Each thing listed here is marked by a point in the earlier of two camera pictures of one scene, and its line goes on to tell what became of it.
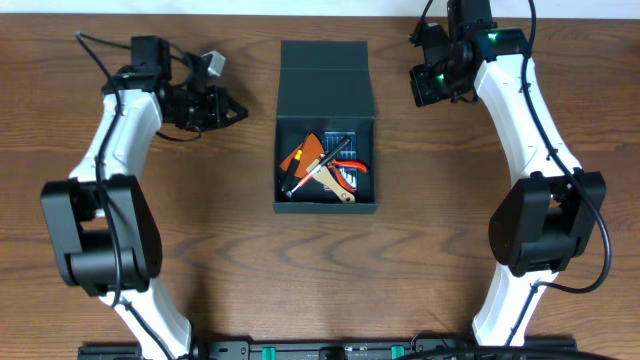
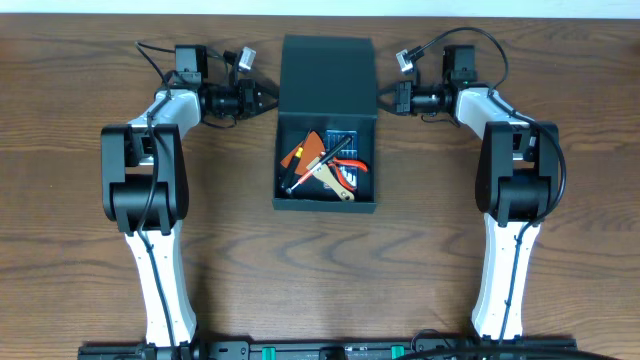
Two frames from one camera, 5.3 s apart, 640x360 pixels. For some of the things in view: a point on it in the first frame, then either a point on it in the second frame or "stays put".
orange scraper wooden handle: x=311 y=158 stays put
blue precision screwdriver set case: x=347 y=152 stays put
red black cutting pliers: x=338 y=163 stays put
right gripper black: x=423 y=92 -> x=403 y=97
